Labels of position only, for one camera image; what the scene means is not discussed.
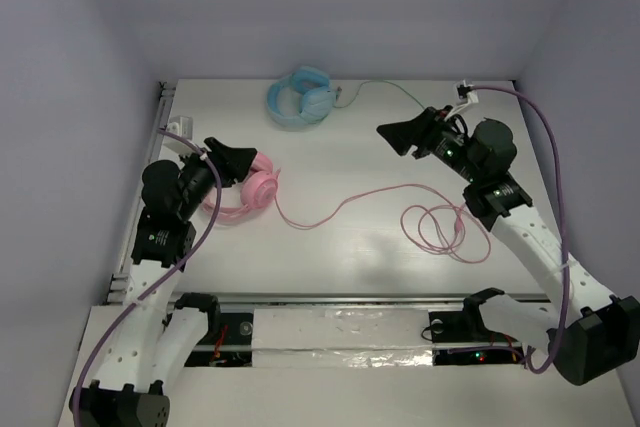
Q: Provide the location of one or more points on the aluminium rail left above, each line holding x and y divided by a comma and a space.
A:
117, 283

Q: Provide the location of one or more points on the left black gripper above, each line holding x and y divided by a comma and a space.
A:
213, 162

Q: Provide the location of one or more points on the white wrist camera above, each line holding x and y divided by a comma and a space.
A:
181, 133
466, 97

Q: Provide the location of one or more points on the pink headphones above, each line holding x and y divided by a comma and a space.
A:
258, 191

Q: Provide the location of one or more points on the aluminium rail front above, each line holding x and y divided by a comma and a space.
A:
350, 299

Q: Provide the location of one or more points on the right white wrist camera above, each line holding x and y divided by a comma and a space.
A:
466, 97

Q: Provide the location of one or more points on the blue headphones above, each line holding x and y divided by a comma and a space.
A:
303, 97

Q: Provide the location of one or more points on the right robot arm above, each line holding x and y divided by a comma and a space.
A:
587, 330

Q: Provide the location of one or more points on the aluminium rail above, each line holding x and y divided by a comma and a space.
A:
117, 283
350, 299

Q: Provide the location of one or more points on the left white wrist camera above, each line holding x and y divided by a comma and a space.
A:
181, 133

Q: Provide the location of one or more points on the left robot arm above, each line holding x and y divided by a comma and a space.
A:
128, 375

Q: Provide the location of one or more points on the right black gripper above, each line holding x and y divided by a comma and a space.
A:
420, 132

